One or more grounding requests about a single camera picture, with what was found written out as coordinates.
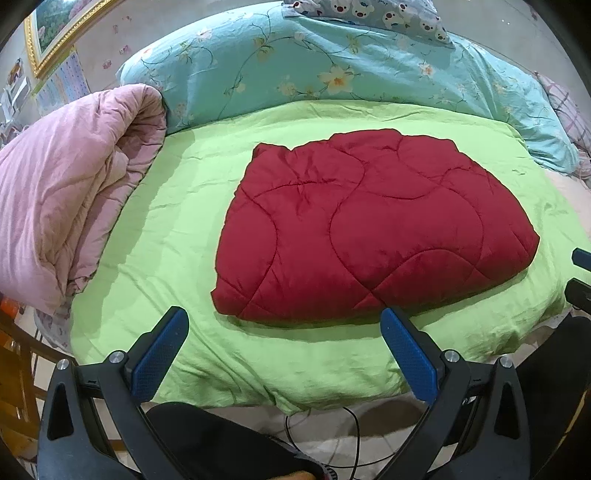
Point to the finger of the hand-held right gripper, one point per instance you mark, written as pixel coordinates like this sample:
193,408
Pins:
582,259
581,295

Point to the pink plaid pillow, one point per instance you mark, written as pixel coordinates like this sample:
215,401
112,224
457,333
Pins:
568,108

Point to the teal floral quilt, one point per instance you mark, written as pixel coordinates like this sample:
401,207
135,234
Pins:
369,60

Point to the gold framed picture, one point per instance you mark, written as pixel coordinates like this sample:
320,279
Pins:
55,32

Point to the red quilted garment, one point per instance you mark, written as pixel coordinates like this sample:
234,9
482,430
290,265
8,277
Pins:
369,230

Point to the pink quilt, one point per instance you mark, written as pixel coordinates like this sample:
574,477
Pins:
60,184

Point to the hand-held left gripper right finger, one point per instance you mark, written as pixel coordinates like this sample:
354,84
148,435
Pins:
411,355

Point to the wooden chair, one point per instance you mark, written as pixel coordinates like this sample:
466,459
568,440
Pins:
18,383

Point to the light green bedsheet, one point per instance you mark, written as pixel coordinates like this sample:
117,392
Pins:
161,240

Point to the animal print pillow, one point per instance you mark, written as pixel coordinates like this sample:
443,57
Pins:
369,11

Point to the wall calendar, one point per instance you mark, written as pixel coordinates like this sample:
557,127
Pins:
62,87

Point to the person's black pants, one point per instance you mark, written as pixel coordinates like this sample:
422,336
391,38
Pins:
207,438

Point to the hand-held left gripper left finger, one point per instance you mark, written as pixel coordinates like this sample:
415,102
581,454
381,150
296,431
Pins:
159,350

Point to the pale pink mattress cover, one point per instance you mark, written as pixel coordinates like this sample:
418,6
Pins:
570,194

